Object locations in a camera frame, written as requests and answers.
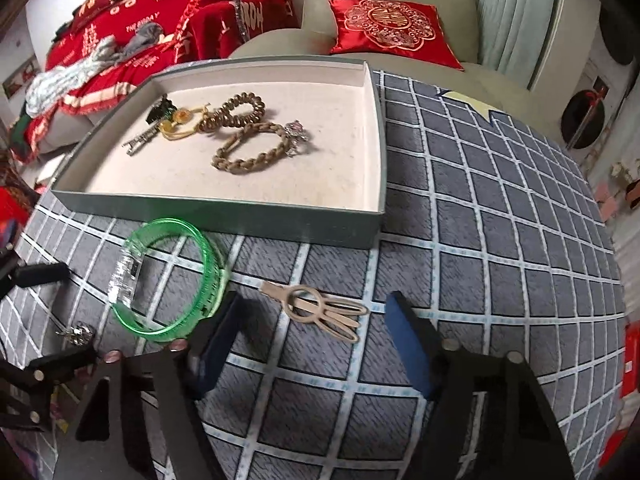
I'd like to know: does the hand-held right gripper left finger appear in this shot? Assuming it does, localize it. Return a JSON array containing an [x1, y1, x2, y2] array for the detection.
[[52, 290, 246, 480]]

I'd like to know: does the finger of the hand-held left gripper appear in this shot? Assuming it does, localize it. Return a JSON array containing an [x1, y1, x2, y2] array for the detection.
[[0, 245, 69, 301], [0, 347, 97, 431]]

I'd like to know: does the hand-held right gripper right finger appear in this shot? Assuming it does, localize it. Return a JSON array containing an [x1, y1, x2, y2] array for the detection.
[[385, 291, 576, 480]]

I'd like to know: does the green plastic bangle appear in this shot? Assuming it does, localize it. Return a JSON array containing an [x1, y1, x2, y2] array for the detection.
[[107, 217, 231, 343]]

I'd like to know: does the beige hair clip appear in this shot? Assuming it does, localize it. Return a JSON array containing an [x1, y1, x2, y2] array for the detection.
[[259, 281, 371, 345]]

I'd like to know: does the silver metal hair clip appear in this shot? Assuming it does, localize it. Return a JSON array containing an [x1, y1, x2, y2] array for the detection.
[[121, 127, 163, 157]]

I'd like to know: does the brown braided bracelet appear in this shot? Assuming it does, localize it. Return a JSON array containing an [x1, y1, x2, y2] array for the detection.
[[211, 122, 291, 175]]

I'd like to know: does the grey tray with white lining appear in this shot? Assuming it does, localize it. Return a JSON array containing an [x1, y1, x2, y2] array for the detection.
[[50, 57, 388, 251]]

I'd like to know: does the black hair clip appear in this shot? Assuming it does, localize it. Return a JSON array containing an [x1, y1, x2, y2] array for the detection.
[[145, 96, 178, 123]]

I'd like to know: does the yellow cord bracelet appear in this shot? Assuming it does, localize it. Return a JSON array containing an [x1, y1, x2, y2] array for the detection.
[[155, 102, 223, 141]]

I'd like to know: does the pink flower ring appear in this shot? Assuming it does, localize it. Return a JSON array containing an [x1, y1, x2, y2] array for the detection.
[[282, 120, 308, 156]]

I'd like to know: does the brown spiral hair tie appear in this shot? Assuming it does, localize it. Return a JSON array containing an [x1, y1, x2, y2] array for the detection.
[[197, 91, 267, 133]]

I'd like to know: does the grey checked tablecloth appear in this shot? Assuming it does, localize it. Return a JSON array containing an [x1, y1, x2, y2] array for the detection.
[[0, 60, 631, 480]]

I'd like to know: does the light striped blanket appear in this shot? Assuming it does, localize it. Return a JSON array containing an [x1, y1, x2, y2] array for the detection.
[[25, 35, 126, 116]]

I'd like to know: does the red printed sofa cover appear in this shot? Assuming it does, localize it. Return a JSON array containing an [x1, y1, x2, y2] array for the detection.
[[45, 0, 301, 116]]

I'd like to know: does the grey garment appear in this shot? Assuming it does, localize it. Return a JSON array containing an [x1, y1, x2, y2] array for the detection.
[[120, 22, 166, 56]]

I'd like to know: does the white washing machine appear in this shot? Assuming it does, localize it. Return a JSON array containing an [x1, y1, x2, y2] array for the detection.
[[560, 35, 631, 151]]

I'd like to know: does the red embroidered cushion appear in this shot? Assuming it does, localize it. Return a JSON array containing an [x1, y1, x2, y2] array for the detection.
[[327, 0, 465, 72]]

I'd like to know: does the red satin cushion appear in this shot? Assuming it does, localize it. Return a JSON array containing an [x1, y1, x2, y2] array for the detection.
[[177, 0, 236, 51]]

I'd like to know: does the gooseneck phone stand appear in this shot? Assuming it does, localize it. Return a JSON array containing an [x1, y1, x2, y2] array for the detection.
[[232, 0, 251, 43]]

